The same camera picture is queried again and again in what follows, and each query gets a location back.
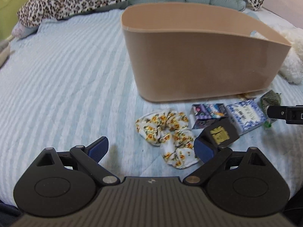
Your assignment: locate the black box gold print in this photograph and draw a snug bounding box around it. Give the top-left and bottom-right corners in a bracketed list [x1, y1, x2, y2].
[198, 117, 239, 148]

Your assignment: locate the cartoon character small box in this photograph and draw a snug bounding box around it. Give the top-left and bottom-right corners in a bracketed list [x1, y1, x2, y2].
[189, 103, 228, 129]

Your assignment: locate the green grey mesh pouch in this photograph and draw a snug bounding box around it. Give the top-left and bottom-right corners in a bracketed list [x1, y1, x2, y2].
[259, 90, 281, 129]

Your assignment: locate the white fluffy plush toy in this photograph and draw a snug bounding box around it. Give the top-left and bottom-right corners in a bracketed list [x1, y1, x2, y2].
[254, 25, 303, 85]

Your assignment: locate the blue white patterned packet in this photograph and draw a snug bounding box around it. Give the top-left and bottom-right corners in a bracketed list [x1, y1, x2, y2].
[226, 100, 266, 135]

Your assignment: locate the sunflower print scrunchie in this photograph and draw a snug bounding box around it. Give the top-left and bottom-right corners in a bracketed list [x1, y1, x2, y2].
[135, 109, 200, 169]

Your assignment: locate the striped blue bed sheet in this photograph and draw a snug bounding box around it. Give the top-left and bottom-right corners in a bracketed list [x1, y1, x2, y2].
[1, 10, 302, 205]

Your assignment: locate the tan plastic storage basket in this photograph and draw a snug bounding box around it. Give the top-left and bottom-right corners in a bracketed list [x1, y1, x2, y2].
[121, 3, 291, 102]

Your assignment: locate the light teal quilted comforter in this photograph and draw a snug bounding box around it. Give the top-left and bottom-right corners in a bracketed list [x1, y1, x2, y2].
[94, 0, 248, 12]

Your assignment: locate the grey beige cushion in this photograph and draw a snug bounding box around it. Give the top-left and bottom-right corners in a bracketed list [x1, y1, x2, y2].
[0, 40, 10, 67]

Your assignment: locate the green plastic storage bin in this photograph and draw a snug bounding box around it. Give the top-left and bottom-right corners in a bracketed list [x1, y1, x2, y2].
[1, 0, 28, 40]

